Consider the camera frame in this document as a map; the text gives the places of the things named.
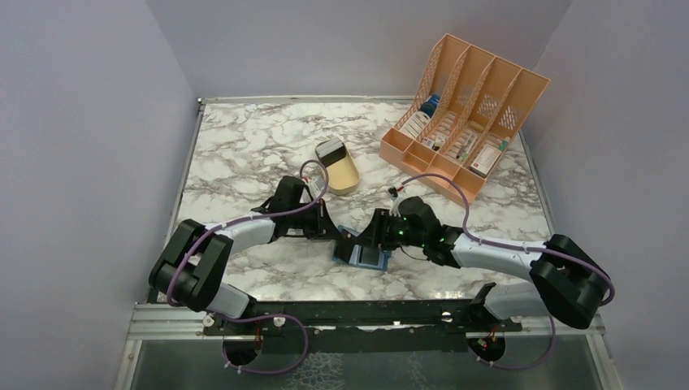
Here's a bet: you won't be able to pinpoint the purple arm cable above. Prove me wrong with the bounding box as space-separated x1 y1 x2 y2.
388 173 617 308
167 159 331 308

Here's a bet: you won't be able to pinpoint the red white medicine box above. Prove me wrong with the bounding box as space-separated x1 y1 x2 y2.
469 144 502 178

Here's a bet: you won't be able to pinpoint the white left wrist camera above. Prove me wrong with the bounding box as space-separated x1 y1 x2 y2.
307 181 327 199

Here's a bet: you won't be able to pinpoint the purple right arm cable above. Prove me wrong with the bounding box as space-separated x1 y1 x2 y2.
388 173 617 308

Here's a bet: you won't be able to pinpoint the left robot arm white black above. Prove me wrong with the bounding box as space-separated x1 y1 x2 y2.
149 176 340 334

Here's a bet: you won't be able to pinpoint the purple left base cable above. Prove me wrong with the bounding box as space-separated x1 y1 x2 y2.
222 314 312 377

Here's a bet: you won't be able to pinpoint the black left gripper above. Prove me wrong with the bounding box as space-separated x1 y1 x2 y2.
288 198 343 241

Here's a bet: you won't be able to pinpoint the beige oval tray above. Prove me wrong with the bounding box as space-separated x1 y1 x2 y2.
325 145 360 196

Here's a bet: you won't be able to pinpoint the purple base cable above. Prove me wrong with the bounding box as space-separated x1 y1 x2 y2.
466 314 558 374
222 314 312 377

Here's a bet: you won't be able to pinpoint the white box in organizer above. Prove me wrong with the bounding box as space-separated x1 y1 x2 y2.
399 110 431 138

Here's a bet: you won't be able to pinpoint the small items in organizer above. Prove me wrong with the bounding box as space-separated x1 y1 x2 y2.
422 133 447 151

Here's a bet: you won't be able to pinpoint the orange file organizer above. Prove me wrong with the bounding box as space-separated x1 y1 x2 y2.
379 34 550 204

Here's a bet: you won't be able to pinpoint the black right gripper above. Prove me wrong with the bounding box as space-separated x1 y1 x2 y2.
354 207 426 250

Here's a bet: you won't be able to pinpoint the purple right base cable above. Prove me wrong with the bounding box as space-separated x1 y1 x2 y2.
466 314 558 374

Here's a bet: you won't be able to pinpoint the stack of cards in tray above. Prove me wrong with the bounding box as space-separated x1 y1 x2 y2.
314 137 347 167

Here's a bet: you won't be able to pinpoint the blue bottle in organizer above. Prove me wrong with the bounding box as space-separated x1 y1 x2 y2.
419 94 440 118

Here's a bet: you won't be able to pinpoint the black mounting rail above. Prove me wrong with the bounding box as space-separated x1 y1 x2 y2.
203 298 522 354

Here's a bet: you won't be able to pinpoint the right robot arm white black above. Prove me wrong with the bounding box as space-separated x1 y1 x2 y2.
335 197 613 331

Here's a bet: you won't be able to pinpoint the blue card holder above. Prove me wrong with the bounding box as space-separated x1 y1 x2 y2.
331 225 392 271

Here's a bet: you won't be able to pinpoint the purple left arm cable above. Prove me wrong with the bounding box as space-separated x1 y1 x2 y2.
167 159 331 308

